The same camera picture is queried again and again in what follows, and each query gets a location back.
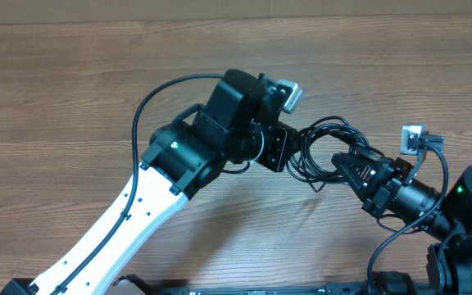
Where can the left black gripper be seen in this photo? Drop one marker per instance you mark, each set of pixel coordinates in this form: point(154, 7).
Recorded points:
point(283, 139)

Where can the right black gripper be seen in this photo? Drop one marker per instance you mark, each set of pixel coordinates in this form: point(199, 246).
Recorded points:
point(382, 169)

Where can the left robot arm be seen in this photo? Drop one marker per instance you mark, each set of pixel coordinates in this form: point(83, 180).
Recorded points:
point(239, 124)

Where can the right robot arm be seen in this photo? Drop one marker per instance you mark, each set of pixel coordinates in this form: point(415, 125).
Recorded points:
point(446, 216)

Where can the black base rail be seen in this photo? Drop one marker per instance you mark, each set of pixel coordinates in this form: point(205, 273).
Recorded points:
point(348, 288)

